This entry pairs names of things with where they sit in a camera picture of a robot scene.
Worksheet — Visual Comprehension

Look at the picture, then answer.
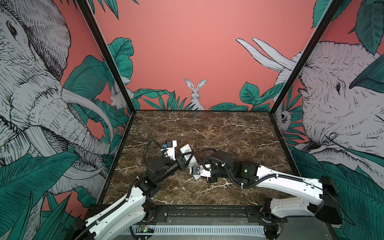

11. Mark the white remote control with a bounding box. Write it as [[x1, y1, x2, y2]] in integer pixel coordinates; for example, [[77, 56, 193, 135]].
[[180, 144, 200, 181]]

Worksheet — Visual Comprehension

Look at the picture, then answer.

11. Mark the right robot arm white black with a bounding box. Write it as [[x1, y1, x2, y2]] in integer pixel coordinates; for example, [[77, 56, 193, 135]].
[[192, 150, 343, 225]]

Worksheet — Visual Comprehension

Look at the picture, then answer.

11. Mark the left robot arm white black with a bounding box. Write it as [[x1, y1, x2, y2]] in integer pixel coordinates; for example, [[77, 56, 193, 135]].
[[64, 152, 194, 240]]

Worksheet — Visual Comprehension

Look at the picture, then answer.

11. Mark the small green circuit board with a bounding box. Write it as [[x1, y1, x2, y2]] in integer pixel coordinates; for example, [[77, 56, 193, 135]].
[[136, 225, 155, 235]]

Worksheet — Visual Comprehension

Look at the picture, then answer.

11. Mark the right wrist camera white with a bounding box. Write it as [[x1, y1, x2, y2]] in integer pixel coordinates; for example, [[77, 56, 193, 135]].
[[190, 166, 212, 180]]

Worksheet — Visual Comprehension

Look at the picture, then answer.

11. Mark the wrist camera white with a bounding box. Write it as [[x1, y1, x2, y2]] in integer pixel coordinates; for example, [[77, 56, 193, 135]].
[[161, 140, 177, 161], [190, 166, 212, 180]]

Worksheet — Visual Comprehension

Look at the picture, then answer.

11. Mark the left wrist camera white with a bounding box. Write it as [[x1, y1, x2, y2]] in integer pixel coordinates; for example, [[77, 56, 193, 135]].
[[161, 140, 177, 161]]

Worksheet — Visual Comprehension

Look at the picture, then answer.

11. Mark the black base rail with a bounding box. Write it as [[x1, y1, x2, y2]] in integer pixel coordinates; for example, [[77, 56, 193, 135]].
[[140, 205, 288, 225]]

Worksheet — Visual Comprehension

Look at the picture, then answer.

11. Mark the white slotted cable duct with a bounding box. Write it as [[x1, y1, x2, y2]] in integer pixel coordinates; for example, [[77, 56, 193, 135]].
[[132, 225, 266, 238]]

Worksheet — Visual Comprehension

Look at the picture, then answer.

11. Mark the left black frame post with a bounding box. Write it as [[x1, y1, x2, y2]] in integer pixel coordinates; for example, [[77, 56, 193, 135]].
[[76, 0, 136, 115]]

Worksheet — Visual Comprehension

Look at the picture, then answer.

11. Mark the black frame post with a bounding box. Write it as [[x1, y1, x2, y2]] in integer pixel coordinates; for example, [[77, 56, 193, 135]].
[[76, 0, 136, 115], [269, 0, 343, 115]]

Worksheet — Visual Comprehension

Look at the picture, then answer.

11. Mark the right black frame post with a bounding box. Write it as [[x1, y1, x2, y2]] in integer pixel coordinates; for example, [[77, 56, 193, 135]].
[[269, 0, 343, 115]]

